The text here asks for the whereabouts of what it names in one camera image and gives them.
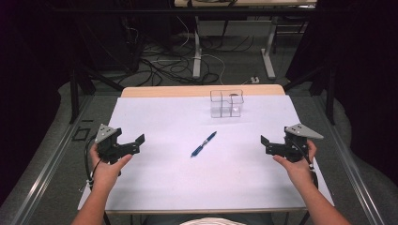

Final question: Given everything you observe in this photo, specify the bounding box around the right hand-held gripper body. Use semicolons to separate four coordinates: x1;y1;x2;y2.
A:
282;123;325;163

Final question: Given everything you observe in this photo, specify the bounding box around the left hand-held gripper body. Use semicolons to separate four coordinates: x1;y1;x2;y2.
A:
94;124;141;165

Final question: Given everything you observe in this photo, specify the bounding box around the clear plastic pen organizer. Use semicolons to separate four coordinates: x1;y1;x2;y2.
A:
209;89;245;119

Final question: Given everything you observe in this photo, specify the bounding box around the blue pen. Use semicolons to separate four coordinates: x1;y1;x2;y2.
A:
190;130;218;158

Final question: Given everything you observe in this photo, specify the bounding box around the person's right hand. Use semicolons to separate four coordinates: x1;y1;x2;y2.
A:
272;139;317;188

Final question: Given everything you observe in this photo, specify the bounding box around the person's left hand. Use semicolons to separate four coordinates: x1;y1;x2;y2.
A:
89;143;133;188

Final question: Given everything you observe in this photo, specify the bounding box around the black metal stand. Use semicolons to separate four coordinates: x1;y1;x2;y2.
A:
69;60;126;125
283;64;338;127

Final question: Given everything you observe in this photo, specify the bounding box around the white table cover sheet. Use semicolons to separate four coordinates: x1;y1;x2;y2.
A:
77;95;335;211

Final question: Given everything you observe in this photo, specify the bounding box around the white desk leg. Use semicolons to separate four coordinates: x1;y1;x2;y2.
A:
192;15;203;79
260;16;277;80

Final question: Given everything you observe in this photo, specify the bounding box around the person's white shirt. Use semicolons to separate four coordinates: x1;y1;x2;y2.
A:
179;217;249;225

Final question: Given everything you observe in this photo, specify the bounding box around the dark curtain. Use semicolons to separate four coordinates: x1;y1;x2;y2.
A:
315;0;398;186
0;0;79;207

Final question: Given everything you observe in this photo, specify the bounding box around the light wooden desk top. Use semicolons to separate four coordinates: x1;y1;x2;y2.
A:
174;0;318;8

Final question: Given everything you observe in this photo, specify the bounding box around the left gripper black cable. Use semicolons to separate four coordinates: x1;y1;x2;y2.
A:
83;134;105;192

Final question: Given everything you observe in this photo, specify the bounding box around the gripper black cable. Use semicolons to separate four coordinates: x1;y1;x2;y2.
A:
83;134;105;192
292;140;320;190

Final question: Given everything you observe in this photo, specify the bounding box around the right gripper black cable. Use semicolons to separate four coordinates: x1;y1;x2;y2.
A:
292;140;320;190

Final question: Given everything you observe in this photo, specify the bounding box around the metal floor rail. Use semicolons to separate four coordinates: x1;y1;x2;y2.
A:
8;94;96;225
314;93;387;225

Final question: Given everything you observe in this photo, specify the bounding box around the tangle of black floor cables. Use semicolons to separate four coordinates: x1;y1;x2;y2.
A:
125;27;255;87

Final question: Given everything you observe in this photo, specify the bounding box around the white floor cable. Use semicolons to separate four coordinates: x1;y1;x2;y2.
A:
175;15;227;86

